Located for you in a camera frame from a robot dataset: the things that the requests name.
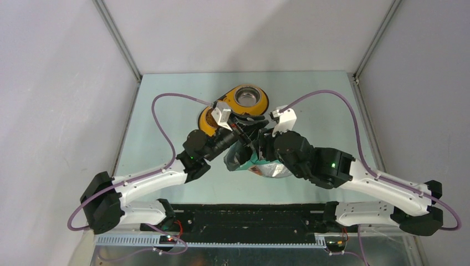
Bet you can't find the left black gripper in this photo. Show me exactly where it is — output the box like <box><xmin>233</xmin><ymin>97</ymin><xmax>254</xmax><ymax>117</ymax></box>
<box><xmin>204</xmin><ymin>111</ymin><xmax>269</xmax><ymax>162</ymax></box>

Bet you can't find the green pet food bag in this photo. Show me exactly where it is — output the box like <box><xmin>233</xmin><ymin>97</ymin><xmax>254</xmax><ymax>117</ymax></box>
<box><xmin>223</xmin><ymin>142</ymin><xmax>292</xmax><ymax>178</ymax></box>

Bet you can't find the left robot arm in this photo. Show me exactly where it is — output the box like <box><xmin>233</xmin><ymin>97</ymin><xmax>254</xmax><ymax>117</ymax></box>
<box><xmin>80</xmin><ymin>114</ymin><xmax>269</xmax><ymax>234</ymax></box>

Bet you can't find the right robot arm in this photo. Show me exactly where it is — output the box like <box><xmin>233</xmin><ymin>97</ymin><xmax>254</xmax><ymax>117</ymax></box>
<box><xmin>259</xmin><ymin>131</ymin><xmax>443</xmax><ymax>236</ymax></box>

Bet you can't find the brown pet food kibble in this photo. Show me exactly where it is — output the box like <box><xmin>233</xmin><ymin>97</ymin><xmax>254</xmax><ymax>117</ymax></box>
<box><xmin>205</xmin><ymin>112</ymin><xmax>217</xmax><ymax>127</ymax></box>

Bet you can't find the yellow double bowl feeder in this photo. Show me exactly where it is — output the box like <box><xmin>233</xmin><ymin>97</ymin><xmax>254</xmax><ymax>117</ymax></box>
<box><xmin>198</xmin><ymin>84</ymin><xmax>269</xmax><ymax>136</ymax></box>

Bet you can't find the right steel bowl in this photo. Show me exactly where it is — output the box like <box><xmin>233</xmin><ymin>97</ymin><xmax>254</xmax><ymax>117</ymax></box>
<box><xmin>234</xmin><ymin>86</ymin><xmax>262</xmax><ymax>108</ymax></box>

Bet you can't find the steel bowl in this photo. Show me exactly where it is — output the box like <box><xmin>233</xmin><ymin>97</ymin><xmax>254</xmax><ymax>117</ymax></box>
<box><xmin>205</xmin><ymin>109</ymin><xmax>218</xmax><ymax>128</ymax></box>
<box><xmin>234</xmin><ymin>86</ymin><xmax>262</xmax><ymax>108</ymax></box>

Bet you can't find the left steel bowl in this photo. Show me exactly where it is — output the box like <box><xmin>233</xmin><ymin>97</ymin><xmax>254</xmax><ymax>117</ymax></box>
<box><xmin>205</xmin><ymin>109</ymin><xmax>218</xmax><ymax>128</ymax></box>

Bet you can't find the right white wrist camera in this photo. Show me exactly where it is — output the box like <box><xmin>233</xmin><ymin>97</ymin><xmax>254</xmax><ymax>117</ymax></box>
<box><xmin>269</xmin><ymin>105</ymin><xmax>297</xmax><ymax>137</ymax></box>

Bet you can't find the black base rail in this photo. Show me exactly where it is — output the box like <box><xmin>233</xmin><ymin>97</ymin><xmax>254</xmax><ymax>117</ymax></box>
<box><xmin>139</xmin><ymin>203</ymin><xmax>359</xmax><ymax>244</ymax></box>

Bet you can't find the grey slotted cable duct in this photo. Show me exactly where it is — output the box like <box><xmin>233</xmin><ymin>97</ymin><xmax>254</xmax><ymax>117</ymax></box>
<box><xmin>95</xmin><ymin>234</ymin><xmax>326</xmax><ymax>248</ymax></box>

